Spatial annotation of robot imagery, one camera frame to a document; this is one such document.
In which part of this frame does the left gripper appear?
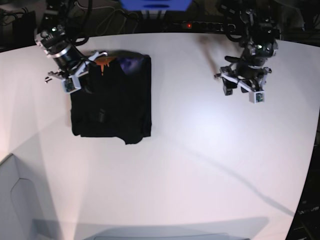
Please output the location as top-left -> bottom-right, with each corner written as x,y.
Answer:
214,56 -> 272,97

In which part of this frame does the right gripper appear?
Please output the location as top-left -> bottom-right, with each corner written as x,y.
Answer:
44,50 -> 108,84

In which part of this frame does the black T-shirt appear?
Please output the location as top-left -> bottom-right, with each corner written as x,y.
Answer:
70,52 -> 152,145

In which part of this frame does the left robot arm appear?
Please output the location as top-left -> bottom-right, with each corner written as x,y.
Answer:
214,0 -> 278,103

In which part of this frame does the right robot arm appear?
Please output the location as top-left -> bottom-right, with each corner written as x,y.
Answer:
34,0 -> 108,83

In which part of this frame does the black power strip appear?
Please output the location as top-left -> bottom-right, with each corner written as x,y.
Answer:
176,21 -> 225,33

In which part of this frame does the blue box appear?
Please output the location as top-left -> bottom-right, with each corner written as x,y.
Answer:
120,0 -> 193,12

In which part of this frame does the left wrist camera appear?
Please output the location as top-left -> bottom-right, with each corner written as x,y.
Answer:
249,91 -> 265,104

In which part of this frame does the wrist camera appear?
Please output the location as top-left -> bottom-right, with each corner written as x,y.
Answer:
61,77 -> 82,94
249,91 -> 265,104

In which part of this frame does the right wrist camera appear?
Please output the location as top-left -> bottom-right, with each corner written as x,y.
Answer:
61,77 -> 82,94

